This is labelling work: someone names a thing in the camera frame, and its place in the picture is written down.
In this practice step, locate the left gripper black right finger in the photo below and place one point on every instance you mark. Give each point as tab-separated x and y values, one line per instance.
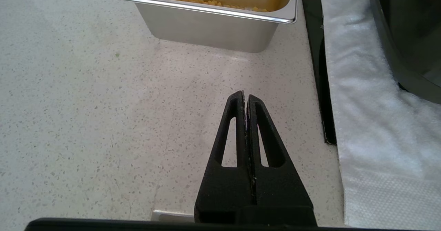
279	189

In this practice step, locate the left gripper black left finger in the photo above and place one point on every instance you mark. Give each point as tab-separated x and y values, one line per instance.
224	193

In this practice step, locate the white towel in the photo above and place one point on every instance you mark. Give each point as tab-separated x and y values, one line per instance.
379	120

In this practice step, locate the stainless steel tray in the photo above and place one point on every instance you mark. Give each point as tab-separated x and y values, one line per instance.
206	31

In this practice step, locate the yellow corn kernels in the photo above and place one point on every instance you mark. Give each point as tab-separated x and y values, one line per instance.
210	2

